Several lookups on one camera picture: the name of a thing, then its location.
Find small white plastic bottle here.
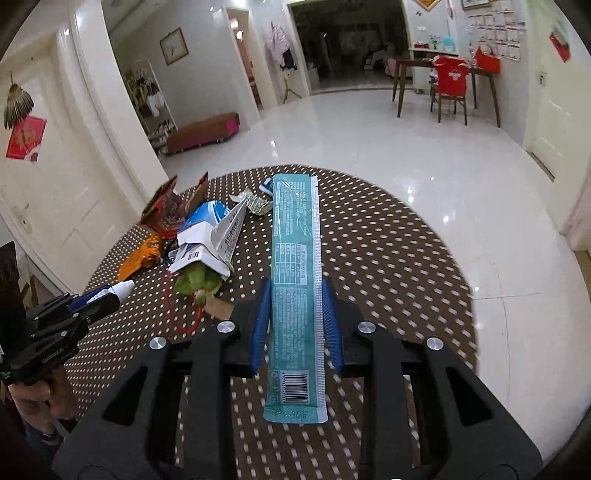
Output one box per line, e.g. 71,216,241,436
86,280,135,304

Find teal long snack wrapper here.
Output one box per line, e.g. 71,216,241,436
263,174,328,425

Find left hand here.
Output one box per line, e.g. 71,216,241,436
8,366,78,436

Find green crumpled wrapper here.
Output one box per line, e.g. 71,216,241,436
174,262,223,306

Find orange snack packet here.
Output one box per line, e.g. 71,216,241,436
117,234,162,282

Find red torn cardboard box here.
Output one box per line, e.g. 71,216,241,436
137,173,209,239

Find maroon upholstered bench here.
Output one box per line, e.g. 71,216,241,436
166,112,240,155

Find feather fan on door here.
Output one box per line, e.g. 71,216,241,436
3,75,34,130

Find white shoe rack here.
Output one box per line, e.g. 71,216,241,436
123,59,177,158

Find chair with red shirt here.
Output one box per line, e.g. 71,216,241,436
430,55,470,125

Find white coat rack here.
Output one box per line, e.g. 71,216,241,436
266,21,303,105

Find dark wooden dining table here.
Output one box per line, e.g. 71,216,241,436
393,56,501,128

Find red gift bag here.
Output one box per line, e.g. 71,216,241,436
475,44,501,74

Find red paper door decoration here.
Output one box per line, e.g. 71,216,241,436
549,24,571,63

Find framed picture left wall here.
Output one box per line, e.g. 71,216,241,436
159,28,188,66

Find framed picture wall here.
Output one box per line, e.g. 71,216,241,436
461,0,491,10
159,28,188,66

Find red diamond wall decoration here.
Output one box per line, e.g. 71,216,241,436
415,0,441,11

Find framed picture right wall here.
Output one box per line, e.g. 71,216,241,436
461,0,491,10

